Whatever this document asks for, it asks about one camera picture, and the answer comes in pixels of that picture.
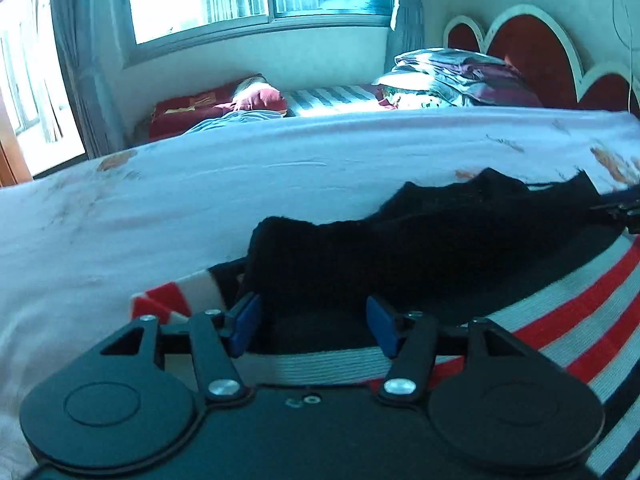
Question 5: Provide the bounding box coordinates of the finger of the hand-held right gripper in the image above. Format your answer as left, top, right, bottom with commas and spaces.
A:
590, 194, 640, 235

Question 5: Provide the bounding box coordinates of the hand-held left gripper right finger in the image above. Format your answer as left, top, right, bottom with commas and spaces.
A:
365, 295, 534, 404

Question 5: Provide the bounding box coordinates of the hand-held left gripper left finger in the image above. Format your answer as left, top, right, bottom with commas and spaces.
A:
99, 292, 262, 407

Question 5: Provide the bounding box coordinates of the striped cartoon sweater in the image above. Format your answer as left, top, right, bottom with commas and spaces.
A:
129, 167, 640, 480

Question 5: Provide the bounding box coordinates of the bed with floral sheet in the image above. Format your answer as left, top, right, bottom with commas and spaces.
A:
0, 107, 640, 480

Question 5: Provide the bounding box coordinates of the red scalloped headboard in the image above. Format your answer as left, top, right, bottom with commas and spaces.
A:
442, 3, 640, 117

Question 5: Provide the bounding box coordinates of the grey striped cloth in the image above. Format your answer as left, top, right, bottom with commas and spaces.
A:
183, 109, 287, 135

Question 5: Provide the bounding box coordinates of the dark red pillow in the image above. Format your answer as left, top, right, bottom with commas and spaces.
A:
148, 74, 290, 142

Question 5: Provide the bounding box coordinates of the pile of folded blankets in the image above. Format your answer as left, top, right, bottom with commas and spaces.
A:
371, 47, 545, 111

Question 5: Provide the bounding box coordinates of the striped mattress cloth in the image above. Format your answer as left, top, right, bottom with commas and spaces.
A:
282, 83, 387, 118

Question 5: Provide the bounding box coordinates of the brown wooden door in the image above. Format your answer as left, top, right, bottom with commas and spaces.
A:
0, 104, 34, 189

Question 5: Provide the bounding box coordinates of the blue window curtain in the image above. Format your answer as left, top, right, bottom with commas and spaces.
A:
379, 0, 427, 77
46, 0, 128, 160

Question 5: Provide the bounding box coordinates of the hanging wall cable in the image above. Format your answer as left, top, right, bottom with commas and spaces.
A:
613, 0, 640, 113

